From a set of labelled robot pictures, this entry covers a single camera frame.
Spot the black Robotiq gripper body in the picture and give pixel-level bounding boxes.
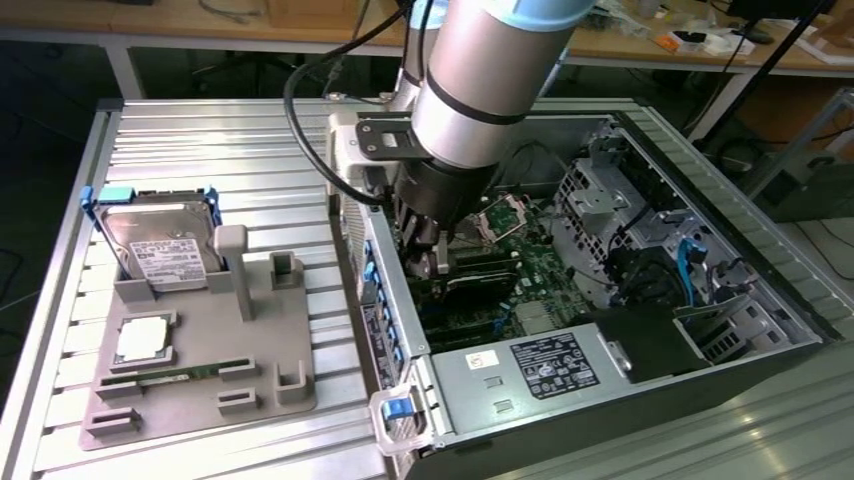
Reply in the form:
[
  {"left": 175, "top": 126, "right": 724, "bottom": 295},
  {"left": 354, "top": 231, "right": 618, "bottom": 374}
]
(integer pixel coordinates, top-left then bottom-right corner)
[{"left": 392, "top": 158, "right": 501, "bottom": 227}]

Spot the black graphics card metal bracket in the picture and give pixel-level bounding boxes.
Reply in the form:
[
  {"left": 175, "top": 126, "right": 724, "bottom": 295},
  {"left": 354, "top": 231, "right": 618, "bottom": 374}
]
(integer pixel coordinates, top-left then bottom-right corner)
[{"left": 406, "top": 267, "right": 524, "bottom": 307}]

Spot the metal socket cover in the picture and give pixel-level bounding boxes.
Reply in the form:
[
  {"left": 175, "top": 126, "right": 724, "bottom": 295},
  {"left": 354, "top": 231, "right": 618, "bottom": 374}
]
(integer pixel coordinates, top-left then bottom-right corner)
[{"left": 472, "top": 193, "right": 534, "bottom": 242}]

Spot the black expansion slot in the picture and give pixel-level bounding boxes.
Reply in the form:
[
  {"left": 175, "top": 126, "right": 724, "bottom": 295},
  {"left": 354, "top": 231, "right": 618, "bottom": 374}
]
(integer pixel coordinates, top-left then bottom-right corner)
[
  {"left": 425, "top": 317, "right": 500, "bottom": 336},
  {"left": 429, "top": 330, "right": 501, "bottom": 351}
]

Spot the green motherboard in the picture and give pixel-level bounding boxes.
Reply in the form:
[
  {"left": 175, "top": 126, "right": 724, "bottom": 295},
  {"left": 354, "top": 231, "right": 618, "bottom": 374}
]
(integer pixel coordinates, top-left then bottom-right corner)
[{"left": 390, "top": 192, "right": 582, "bottom": 351}]

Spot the silver chipset heat sink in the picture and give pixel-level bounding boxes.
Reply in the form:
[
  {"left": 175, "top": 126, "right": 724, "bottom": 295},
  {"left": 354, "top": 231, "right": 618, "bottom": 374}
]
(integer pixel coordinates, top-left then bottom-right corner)
[{"left": 512, "top": 301, "right": 561, "bottom": 335}]

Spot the perforated metal drive cage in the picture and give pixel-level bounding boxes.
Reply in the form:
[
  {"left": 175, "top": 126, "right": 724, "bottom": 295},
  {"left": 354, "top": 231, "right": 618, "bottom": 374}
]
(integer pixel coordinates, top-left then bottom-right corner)
[{"left": 550, "top": 134, "right": 669, "bottom": 251}]

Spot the grey power supply unit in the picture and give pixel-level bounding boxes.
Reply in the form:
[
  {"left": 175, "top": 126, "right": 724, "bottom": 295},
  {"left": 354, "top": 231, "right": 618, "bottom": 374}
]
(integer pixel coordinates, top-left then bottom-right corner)
[{"left": 426, "top": 322, "right": 634, "bottom": 435}]

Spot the grey plastic parts rack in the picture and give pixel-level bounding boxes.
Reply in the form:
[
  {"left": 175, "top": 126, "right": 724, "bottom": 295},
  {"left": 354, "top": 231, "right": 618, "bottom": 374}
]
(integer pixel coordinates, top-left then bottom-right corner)
[{"left": 79, "top": 224, "right": 320, "bottom": 451}]

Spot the black tripod stand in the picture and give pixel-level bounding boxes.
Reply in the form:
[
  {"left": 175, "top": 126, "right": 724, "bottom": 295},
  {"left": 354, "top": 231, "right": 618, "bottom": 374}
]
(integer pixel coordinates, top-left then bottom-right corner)
[{"left": 193, "top": 48, "right": 316, "bottom": 97}]

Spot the silver hard disk white label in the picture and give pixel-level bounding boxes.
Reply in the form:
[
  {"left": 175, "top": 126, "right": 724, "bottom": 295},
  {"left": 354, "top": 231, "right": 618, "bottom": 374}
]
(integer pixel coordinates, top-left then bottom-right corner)
[{"left": 99, "top": 202, "right": 226, "bottom": 294}]

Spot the green RAM stick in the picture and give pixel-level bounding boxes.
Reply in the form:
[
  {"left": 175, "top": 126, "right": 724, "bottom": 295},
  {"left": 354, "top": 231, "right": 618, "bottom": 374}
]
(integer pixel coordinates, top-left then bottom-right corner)
[{"left": 137, "top": 366, "right": 224, "bottom": 387}]

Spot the silver CPU chip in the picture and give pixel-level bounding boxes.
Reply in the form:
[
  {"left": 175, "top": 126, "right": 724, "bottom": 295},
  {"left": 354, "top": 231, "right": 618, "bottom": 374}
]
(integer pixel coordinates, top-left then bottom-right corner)
[{"left": 117, "top": 316, "right": 174, "bottom": 362}]

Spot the blue disk carrier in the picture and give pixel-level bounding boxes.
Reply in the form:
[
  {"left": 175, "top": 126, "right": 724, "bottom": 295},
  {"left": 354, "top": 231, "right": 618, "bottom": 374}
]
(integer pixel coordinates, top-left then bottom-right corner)
[{"left": 78, "top": 185, "right": 226, "bottom": 281}]

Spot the open grey PC case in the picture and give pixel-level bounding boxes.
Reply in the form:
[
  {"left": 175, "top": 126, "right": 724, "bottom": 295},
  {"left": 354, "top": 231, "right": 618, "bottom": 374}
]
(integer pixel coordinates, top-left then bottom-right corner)
[{"left": 324, "top": 102, "right": 840, "bottom": 480}]

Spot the grey disk bay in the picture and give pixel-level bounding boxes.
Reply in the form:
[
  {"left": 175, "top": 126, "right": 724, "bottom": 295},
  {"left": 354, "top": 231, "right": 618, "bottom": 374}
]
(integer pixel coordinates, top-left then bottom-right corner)
[{"left": 671, "top": 294, "right": 803, "bottom": 365}]

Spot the white plastic part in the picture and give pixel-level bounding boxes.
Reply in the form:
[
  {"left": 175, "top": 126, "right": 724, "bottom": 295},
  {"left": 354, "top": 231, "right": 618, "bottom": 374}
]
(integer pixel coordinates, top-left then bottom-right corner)
[{"left": 667, "top": 28, "right": 757, "bottom": 56}]

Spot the black tripod pole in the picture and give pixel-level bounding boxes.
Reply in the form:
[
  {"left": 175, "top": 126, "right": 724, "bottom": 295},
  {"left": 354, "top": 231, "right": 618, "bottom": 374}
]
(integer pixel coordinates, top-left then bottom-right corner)
[{"left": 687, "top": 0, "right": 844, "bottom": 144}]

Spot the dark grey box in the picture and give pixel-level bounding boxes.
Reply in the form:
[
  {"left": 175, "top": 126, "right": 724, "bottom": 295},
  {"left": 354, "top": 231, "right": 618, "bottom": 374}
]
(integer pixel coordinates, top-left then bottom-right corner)
[{"left": 760, "top": 154, "right": 854, "bottom": 224}]

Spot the black monitor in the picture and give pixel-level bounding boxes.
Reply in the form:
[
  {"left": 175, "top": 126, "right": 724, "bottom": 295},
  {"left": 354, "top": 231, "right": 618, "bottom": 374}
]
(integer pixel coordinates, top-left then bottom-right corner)
[{"left": 724, "top": 0, "right": 840, "bottom": 22}]

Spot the brown cardboard box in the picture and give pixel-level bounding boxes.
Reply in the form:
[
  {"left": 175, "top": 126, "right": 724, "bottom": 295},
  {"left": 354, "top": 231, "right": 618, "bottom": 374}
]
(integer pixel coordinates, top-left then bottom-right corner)
[{"left": 817, "top": 0, "right": 854, "bottom": 64}]

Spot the black camera bracket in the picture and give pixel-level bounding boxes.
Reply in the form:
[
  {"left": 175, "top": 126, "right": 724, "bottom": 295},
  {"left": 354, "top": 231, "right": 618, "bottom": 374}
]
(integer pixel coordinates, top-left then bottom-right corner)
[{"left": 356, "top": 121, "right": 433, "bottom": 162}]

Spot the light grey wrist camera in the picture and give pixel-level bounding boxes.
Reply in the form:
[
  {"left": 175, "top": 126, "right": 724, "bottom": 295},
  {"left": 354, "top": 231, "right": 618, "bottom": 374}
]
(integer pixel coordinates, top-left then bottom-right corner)
[{"left": 330, "top": 112, "right": 380, "bottom": 174}]

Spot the black looped wire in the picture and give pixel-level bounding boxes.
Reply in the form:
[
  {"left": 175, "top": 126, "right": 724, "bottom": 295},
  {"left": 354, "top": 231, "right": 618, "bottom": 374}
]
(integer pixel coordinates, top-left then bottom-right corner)
[{"left": 510, "top": 142, "right": 570, "bottom": 194}]

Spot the thin cable with plug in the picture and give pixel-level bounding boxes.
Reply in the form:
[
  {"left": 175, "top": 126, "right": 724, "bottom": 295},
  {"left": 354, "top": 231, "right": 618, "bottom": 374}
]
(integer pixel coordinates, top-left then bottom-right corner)
[{"left": 324, "top": 54, "right": 390, "bottom": 107}]

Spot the thick black camera cable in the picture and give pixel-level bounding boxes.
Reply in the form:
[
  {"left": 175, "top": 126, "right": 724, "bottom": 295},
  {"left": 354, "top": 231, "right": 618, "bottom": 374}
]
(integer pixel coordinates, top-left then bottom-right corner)
[{"left": 284, "top": 0, "right": 420, "bottom": 206}]

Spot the black power wire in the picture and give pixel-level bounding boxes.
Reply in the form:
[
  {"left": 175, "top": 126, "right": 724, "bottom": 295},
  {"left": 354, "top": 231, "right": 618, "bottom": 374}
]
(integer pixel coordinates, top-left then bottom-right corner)
[{"left": 604, "top": 244, "right": 689, "bottom": 307}]

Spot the blue data wire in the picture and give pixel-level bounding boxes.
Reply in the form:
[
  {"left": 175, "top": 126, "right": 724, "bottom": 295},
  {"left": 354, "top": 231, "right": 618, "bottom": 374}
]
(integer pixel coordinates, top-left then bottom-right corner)
[{"left": 672, "top": 236, "right": 708, "bottom": 305}]

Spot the grey case handle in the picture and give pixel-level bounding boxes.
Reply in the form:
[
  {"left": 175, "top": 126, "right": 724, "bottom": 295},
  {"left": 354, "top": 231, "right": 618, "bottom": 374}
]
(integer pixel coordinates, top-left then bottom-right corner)
[{"left": 369, "top": 383, "right": 434, "bottom": 455}]

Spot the wooden desk white frame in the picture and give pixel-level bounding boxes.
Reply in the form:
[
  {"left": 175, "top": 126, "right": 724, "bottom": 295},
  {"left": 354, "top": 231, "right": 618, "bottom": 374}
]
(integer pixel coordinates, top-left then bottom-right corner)
[
  {"left": 564, "top": 0, "right": 854, "bottom": 144},
  {"left": 0, "top": 0, "right": 413, "bottom": 101}
]

